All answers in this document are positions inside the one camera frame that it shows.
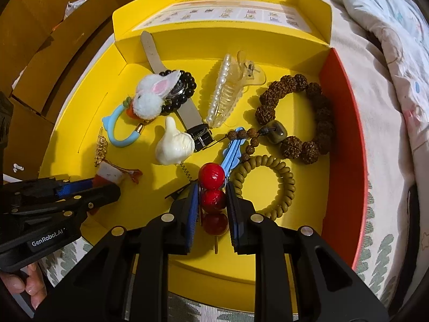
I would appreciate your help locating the red candied berry hair stick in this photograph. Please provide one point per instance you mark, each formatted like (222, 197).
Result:
(212, 201)

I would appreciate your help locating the grey strap wristwatch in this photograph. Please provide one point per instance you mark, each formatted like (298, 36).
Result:
(187, 112)

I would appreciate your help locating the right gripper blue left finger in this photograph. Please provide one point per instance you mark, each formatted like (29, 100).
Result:
(185, 210)

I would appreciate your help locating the gold chain brooch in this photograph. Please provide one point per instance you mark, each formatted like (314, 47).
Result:
(101, 148)

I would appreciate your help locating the white garlic shaped hair clip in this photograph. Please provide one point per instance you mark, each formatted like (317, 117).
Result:
(175, 146)

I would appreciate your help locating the white plastic bag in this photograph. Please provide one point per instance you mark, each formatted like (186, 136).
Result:
(73, 6)

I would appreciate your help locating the red santa hat hair clip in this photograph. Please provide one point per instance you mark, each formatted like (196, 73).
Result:
(108, 173)

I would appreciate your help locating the green leaf patterned bedsheet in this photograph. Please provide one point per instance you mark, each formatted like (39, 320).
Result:
(375, 258)

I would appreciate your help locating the clear pearl hair claw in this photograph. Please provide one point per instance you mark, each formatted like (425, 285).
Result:
(234, 75)

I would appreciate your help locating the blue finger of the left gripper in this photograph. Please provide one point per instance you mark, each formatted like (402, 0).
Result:
(96, 197)
(66, 187)

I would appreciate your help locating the blue plastic hair clip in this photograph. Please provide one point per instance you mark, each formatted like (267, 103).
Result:
(232, 153)

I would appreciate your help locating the person's left hand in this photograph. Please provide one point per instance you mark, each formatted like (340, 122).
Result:
(33, 285)

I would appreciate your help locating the white bunny pompom hair clip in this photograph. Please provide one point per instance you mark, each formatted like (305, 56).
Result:
(151, 92)

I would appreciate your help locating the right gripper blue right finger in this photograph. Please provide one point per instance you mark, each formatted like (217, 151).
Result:
(239, 217)

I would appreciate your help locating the yellow cardboard box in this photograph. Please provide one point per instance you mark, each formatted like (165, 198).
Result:
(281, 37)

